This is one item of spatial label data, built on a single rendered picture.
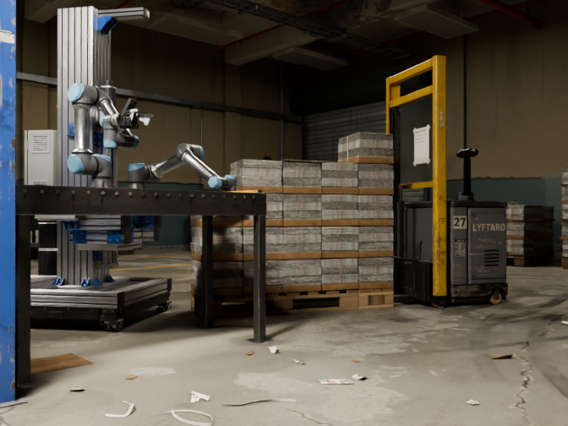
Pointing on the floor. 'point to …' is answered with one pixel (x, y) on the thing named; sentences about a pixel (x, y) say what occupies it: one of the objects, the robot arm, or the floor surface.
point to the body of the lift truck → (465, 246)
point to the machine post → (8, 199)
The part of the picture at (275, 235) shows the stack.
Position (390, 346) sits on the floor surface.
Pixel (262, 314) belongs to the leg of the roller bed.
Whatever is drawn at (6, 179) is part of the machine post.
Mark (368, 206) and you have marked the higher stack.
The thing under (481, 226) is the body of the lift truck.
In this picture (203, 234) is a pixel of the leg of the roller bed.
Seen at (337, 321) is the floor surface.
